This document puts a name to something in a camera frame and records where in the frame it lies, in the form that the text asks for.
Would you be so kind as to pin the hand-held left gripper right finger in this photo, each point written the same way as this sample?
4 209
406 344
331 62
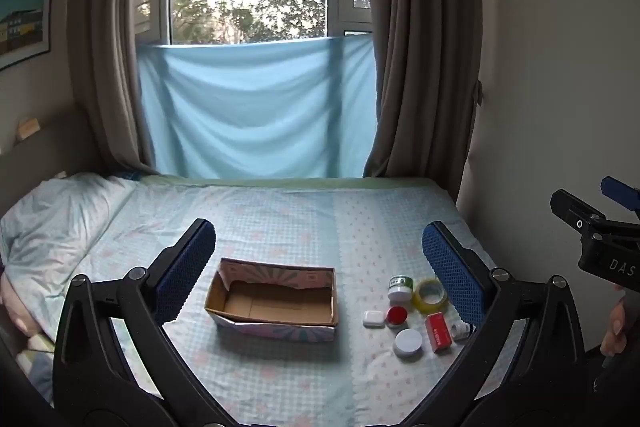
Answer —
456 282

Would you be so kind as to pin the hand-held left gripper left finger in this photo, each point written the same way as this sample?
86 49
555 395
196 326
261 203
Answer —
184 279

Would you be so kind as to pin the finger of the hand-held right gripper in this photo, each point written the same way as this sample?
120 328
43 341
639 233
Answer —
622 192
575 209

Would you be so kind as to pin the yellow tape roll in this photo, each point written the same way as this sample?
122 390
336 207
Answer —
431 302

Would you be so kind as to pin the black lid white jar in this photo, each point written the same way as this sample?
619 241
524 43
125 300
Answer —
460 331

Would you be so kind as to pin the red carton box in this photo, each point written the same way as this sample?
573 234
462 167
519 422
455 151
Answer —
439 333

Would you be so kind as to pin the green label white jar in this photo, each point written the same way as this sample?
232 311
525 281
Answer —
400 289

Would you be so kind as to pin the red lid white jar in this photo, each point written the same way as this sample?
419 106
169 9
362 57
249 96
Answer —
397 316

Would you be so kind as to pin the cardboard box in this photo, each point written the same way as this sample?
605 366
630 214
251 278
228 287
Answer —
272 307

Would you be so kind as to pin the person's right hand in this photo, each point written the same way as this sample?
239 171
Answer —
614 324

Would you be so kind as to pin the white earbud case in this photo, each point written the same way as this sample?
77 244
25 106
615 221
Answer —
374 319

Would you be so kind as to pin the patterned bed sheet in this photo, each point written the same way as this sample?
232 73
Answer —
300 227

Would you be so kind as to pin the grey pillow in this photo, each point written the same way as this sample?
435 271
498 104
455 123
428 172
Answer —
55 232

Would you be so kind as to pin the light blue hanging cloth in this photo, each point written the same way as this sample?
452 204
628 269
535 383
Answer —
250 112

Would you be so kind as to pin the beige headboard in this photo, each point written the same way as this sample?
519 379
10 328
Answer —
45 142

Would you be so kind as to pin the brown curtain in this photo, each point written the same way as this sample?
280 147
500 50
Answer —
115 57
425 57

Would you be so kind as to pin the small orange object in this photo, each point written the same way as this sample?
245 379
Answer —
28 128

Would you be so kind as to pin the framed wall picture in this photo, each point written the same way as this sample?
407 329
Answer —
25 17

